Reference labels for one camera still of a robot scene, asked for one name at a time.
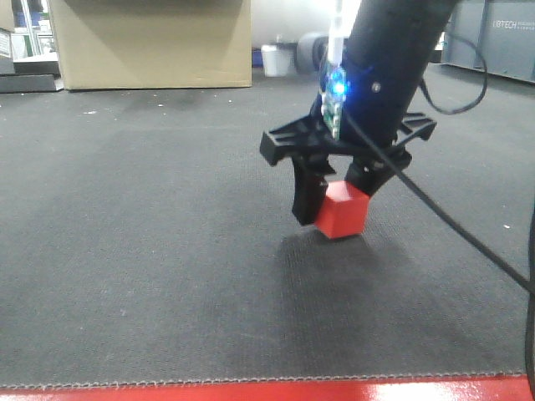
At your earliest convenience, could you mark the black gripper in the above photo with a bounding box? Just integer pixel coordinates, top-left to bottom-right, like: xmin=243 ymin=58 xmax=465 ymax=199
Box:
xmin=260 ymin=113 xmax=437 ymax=226

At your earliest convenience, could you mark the red magnetic cube block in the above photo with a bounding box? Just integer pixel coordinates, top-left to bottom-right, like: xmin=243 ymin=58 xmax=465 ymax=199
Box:
xmin=314 ymin=180 xmax=370 ymax=239

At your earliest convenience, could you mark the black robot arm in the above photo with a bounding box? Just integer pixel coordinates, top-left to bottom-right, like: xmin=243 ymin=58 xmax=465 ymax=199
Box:
xmin=260 ymin=1 xmax=456 ymax=226

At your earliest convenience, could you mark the green circuit board blue LED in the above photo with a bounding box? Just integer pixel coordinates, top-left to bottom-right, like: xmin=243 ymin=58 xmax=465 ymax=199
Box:
xmin=321 ymin=63 xmax=348 ymax=140

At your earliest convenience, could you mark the white bucket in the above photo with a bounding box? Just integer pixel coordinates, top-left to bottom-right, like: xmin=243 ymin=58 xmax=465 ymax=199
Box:
xmin=261 ymin=44 xmax=295 ymax=78

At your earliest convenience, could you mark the grey UBTECH crate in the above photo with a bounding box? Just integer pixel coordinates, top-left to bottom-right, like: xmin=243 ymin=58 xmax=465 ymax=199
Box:
xmin=441 ymin=1 xmax=534 ymax=83

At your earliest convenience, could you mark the large cardboard box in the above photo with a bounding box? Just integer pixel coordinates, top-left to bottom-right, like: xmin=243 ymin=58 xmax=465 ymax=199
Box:
xmin=48 ymin=1 xmax=252 ymax=91

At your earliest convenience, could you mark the white USB cable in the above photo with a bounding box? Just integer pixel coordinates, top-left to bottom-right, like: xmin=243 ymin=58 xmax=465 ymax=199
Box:
xmin=328 ymin=0 xmax=350 ymax=68

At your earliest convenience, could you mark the black cable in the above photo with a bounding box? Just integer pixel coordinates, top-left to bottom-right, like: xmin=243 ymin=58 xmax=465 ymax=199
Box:
xmin=340 ymin=33 xmax=535 ymax=381

